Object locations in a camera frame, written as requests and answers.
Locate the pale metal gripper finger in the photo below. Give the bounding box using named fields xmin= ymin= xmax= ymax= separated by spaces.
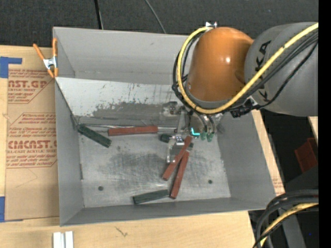
xmin=166 ymin=135 xmax=184 ymax=164

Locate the red-brown flat block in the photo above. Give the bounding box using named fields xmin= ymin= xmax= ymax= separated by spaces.
xmin=107 ymin=125 xmax=159 ymax=137
xmin=169 ymin=150 xmax=190 ymax=200
xmin=162 ymin=135 xmax=193 ymax=181

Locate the grey metal bin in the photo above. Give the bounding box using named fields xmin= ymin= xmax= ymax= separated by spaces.
xmin=52 ymin=26 xmax=277 ymax=227

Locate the dark green flat block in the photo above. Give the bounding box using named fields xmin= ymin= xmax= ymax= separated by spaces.
xmin=77 ymin=123 xmax=113 ymax=149
xmin=132 ymin=189 xmax=170 ymax=205

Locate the brown cardboard board, red print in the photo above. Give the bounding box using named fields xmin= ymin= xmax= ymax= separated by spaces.
xmin=0 ymin=44 xmax=285 ymax=222

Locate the black cylinder on white bracket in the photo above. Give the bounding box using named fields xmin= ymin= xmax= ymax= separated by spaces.
xmin=229 ymin=98 xmax=259 ymax=119

